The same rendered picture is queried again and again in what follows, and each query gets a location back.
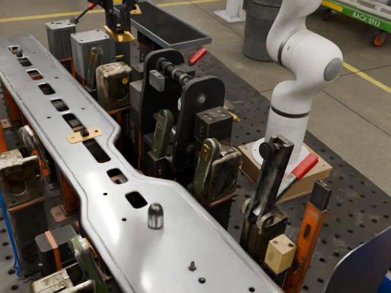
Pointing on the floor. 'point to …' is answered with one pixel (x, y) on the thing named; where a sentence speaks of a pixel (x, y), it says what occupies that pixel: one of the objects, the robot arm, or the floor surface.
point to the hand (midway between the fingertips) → (118, 20)
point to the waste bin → (259, 27)
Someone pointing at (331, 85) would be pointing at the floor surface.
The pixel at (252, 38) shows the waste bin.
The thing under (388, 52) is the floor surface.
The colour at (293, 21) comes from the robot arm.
